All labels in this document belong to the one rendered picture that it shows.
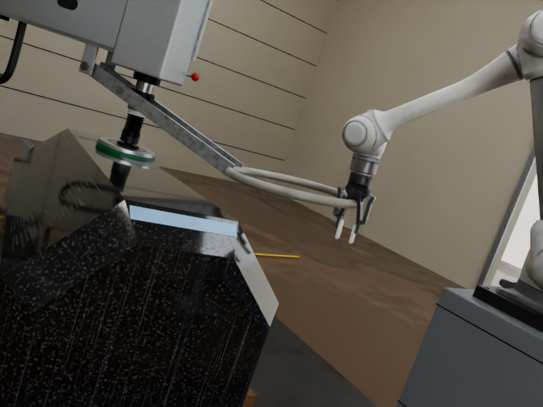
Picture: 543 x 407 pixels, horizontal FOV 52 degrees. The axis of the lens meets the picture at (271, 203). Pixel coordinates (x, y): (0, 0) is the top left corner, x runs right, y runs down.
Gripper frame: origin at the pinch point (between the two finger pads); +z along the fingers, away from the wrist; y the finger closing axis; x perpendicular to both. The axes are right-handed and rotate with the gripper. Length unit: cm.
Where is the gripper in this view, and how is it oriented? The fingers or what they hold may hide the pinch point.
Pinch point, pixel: (346, 231)
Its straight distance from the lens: 188.2
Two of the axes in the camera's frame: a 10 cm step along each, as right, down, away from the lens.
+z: -2.4, 9.6, 1.4
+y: -8.6, -2.8, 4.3
